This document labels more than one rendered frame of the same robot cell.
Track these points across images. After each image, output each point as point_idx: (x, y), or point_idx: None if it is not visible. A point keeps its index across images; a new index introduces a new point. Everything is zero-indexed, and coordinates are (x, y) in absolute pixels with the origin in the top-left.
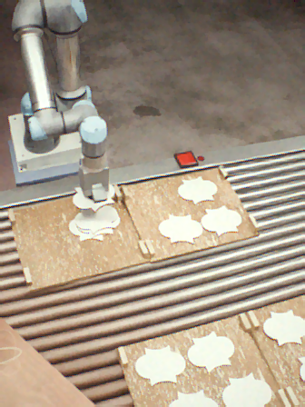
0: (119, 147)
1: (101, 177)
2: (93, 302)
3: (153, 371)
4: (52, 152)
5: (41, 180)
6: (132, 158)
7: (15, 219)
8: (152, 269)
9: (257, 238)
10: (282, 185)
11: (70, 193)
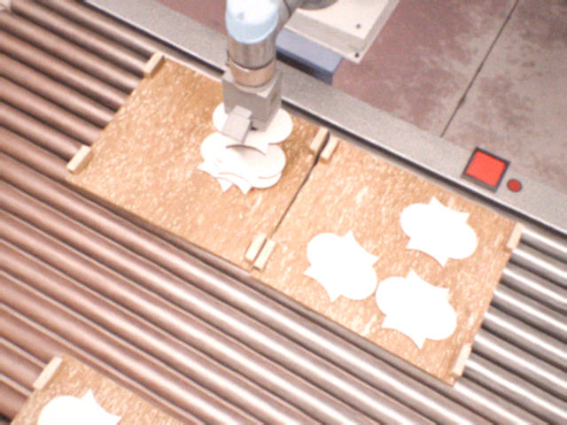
0: (539, 74)
1: (252, 103)
2: (122, 264)
3: None
4: (306, 12)
5: None
6: (539, 103)
7: (159, 73)
8: (249, 284)
9: (446, 387)
10: None
11: None
